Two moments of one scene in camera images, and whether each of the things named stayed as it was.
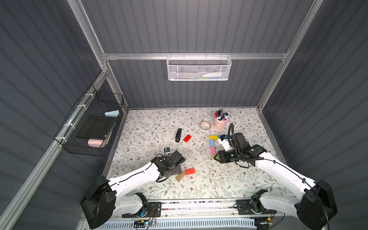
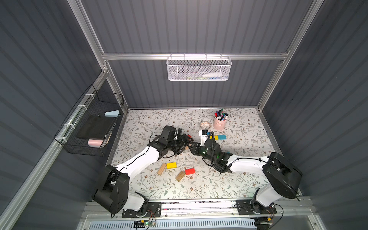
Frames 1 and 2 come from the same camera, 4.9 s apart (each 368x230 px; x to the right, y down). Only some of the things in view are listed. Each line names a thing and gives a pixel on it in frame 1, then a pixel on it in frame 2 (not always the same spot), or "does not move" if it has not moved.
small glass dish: [205, 125] does not move
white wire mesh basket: [199, 68] does not move
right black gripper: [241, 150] -> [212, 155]
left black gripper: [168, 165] -> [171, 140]
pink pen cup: [218, 124] does not move
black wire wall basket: [88, 127] does not move
